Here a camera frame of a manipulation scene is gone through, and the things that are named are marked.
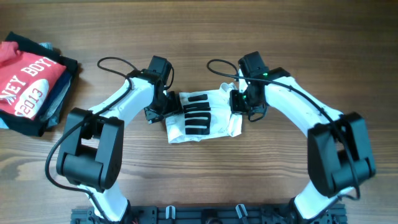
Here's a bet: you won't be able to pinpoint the white t-shirt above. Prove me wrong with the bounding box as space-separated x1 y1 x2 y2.
165 83 243 144

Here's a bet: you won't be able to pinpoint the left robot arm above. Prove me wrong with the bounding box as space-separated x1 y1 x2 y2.
45 56 182 223

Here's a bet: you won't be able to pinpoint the red printed folded t-shirt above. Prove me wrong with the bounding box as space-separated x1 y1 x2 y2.
1 42 66 119

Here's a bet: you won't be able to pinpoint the black folded garment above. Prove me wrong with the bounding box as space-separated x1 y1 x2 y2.
1 32 78 137

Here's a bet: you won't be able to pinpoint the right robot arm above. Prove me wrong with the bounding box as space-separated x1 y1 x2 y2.
230 52 376 223

